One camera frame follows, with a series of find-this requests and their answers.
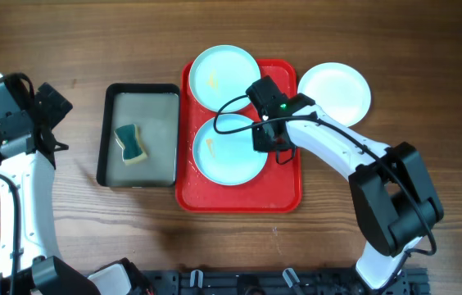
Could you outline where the black rectangular water tray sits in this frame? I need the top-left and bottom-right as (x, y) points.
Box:
(96, 83), (180, 188)

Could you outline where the red plastic serving tray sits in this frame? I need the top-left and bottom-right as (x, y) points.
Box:
(175, 62), (302, 214)

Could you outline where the mint green plate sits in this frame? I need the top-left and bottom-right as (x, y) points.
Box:
(188, 45), (261, 112)

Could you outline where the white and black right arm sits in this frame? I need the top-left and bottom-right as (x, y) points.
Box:
(248, 94), (444, 291)

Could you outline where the green and yellow sponge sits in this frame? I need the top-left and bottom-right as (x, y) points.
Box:
(114, 124), (147, 166)

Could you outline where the light blue plate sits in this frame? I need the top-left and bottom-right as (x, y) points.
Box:
(192, 114), (268, 186)

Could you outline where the white plate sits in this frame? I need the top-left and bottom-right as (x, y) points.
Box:
(297, 62), (372, 127)

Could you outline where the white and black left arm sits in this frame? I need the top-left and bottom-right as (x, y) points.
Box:
(0, 74), (145, 295)

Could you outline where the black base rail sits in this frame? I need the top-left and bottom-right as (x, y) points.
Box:
(131, 267), (431, 295)

